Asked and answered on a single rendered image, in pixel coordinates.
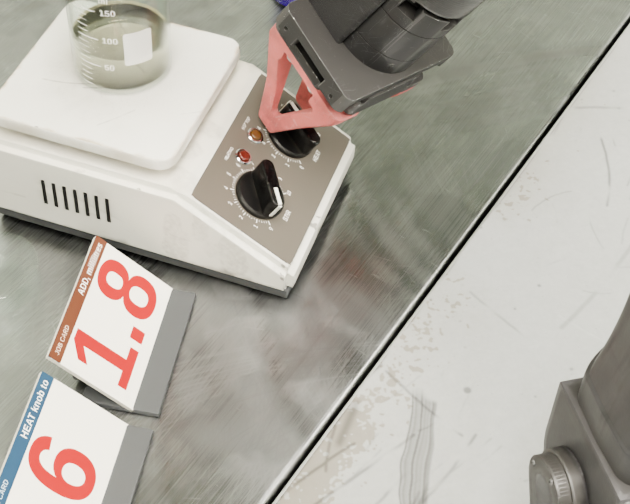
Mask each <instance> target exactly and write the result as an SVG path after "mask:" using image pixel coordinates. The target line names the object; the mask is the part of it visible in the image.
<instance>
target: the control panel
mask: <svg viewBox="0 0 630 504"><path fill-rule="evenodd" d="M266 78H267V77H266V76H264V75H263V74H262V73H261V75H260V76H259V77H258V79H257V81H256V82H255V84H254V86H253V88H252V89H251V91H250V93H249V95H248V96H247V98H246V100H245V102H244V103H243V105H242V107H241V108H240V110H239V112H238V114H237V115H236V117H235V119H234V121H233V122H232V124H231V126H230V127H229V129H228V131H227V133H226V134H225V136H224V138H223V140H222V141H221V143H220V145H219V146H218V148H217V150H216V152H215V153H214V155H213V157H212V159H211V160H210V162H209V164H208V165H207V167H206V169H205V171H204V172H203V174H202V176H201V178H200V179H199V181H198V183H197V184H196V186H195V188H194V190H193V192H192V194H191V195H192V196H193V197H194V198H195V199H196V200H198V201H199V202H200V203H202V204H203V205H205V206H206V207H208V208H209V209H210V210H212V211H213V212H215V213H216V214H217V215H219V216H220V217H222V218H223V219H224V220H226V221H227V222H229V223H230V224H232V225H233V226H234V227H236V228H237V229H239V230H240V231H241V232H243V233H244V234H246V235H247V236H249V237H250V238H251V239H253V240H254V241H256V242H257V243H258V244H260V245H261V246H263V247H264V248H265V249H267V250H268V251H270V252H271V253H273V254H274V255H275V256H277V257H278V258H280V259H281V260H282V261H284V262H285V263H288V264H289V265H290V264H291V263H292V261H293V259H294V257H295V255H296V253H297V251H298V249H299V246H300V244H301V242H302V240H303V238H304V236H305V234H306V232H307V230H308V228H309V226H310V223H311V221H312V219H313V217H314V215H315V213H316V211H317V209H318V207H319V205H320V202H321V200H322V198H323V196H324V194H325V192H326V190H327V188H328V186H329V184H330V181H331V179H332V177H333V175H334V173H335V171H336V169H337V167H338V165H339V163H340V160H341V158H342V156H343V154H344V152H345V150H346V148H347V146H348V144H349V141H350V139H349V138H348V137H346V136H345V135H344V134H342V133H341V132H340V131H338V130H337V129H336V128H334V127H333V126H325V127H313V128H314V129H315V131H316V132H317V133H318V135H319V136H320V139H321V141H320V143H319V144H318V145H317V146H316V147H315V148H314V149H313V150H312V151H311V153H310V154H308V155H307V156H306V157H304V158H299V159H297V158H291V157H288V156H286V155H285V154H283V153H282V152H280V151H279V150H278V149H277V148H276V147H275V145H274V144H273V142H272V141H271V139H270V136H269V131H268V130H267V128H266V126H265V125H264V123H263V122H262V120H261V119H260V117H259V110H260V105H261V101H262V96H263V92H264V88H265V83H266ZM290 100H291V102H292V101H293V102H295V103H296V104H297V105H298V106H299V108H300V109H301V110H302V108H301V107H300V105H299V104H298V102H297V101H296V99H295V98H294V97H293V96H291V95H290V94H289V93H287V92H286V91H285V90H283V92H282V95H281V98H280V101H279V104H278V111H280V110H281V109H282V107H283V106H284V105H285V104H286V103H287V102H288V101H290ZM253 129H257V130H259V131H260V132H261V135H262V138H261V139H260V141H256V140H254V139H253V138H252V137H251V135H250V131H251V130H253ZM241 150H245V151H247V152H248V153H249V154H250V160H249V161H248V162H244V161H242V160H241V159H240V158H239V156H238V153H239V152H240V151H241ZM264 159H268V160H270V161H271V162H272V163H273V164H274V167H275V171H276V174H277V178H278V181H279V184H280V188H281V189H282V192H283V195H284V207H283V209H282V211H281V212H280V214H278V215H277V216H276V217H275V218H272V219H268V220H264V219H259V218H256V217H254V216H252V215H251V214H249V213H248V212H247V211H246V210H245V209H244V208H243V207H242V206H241V204H240V202H239V200H238V198H237V195H236V184H237V181H238V179H239V178H240V177H241V176H242V175H243V174H244V173H246V172H249V171H253V169H254V168H255V167H256V166H257V165H258V164H259V163H260V162H261V161H262V160H264Z"/></svg>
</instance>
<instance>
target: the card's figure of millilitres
mask: <svg viewBox="0 0 630 504"><path fill-rule="evenodd" d="M163 289H164V286H163V285H162V284H161V283H159V282H158V281H156V280H155V279H153V278H152V277H150V276H149V275H148V274H146V273H145V272H143V271H142V270H140V269H139V268H138V267H136V266H135V265H133V264H132V263H130V262H129V261H127V260H126V259H125V258H123V257H122V256H120V255H119V254H117V253H116V252H115V251H113V250H112V249H110V248H109V247H107V246H106V247H105V250H104V252H103V255H102V257H101V260H100V262H99V265H98V268H97V270H96V273H95V275H94V278H93V280H92V283H91V286H90V288H89V291H88V293H87V296H86V298H85V301H84V304H83V306H82V309H81V311H80V314H79V317H78V319H77V322H76V324H75V327H74V329H73V332H72V335H71V337H70V340H69V342H68V345H67V347H66V350H65V353H64V355H63V358H62V360H64V361H66V362H67V363H69V364H70V365H72V366H73V367H75V368H77V369H78V370H80V371H81V372H83V373H84V374H86V375H88V376H89V377H91V378H92V379H94V380H95V381H97V382H99V383H100V384H102V385H103V386H105V387H107V388H108V389H110V390H111V391H113V392H114V393H116V394H118V395H119V396H121V397H122V398H124V399H125V400H126V399H127V396H128V393H129V390H130V387H131V384H132V381H133V378H134V375H135V372H136V369H137V366H138V363H139V360H140V358H141V355H142V352H143V349H144V346H145V343H146V340H147V337H148V334H149V331H150V328H151V325H152V322H153V319H154V316H155V313H156V310H157V307H158V304H159V301H160V298H161V295H162V292H163Z"/></svg>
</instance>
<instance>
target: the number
mask: <svg viewBox="0 0 630 504"><path fill-rule="evenodd" d="M117 425H118V422H116V421H114V420H113V419H111V418H110V417H108V416H106V415H105V414H103V413H102V412H100V411H98V410H97V409H95V408H94V407H92V406H90V405H89V404H87V403H86V402H84V401H82V400H81V399H79V398H78V397H76V396H74V395H73V394H71V393H70V392H68V391H66V390H65V389H63V388H62V387H60V386H58V385H57V384H55V383H54V382H53V383H52V385H51V388H50V391H49V393H48V396H47V398H46V401H45V403H44V406H43V409H42V411H41V414H40V416H39V419H38V421H37V424H36V427H35V429H34V432H33V434H32V437H31V439H30V442H29V445H28V447H27V450H26V452H25V455H24V457H23V460H22V463H21V465H20V468H19V470H18V473H17V475H16V478H15V481H14V483H13V486H12V488H11V491H10V493H9V496H8V499H7V501H6V504H91V502H92V499H93V496H94V493H95V490H96V487H97V484H98V482H99V479H100V476H101V473H102V470H103V467H104V464H105V461H106V458H107V455H108V452H109V449H110V446H111V443H112V440H113V437H114V434H115V431H116V428H117Z"/></svg>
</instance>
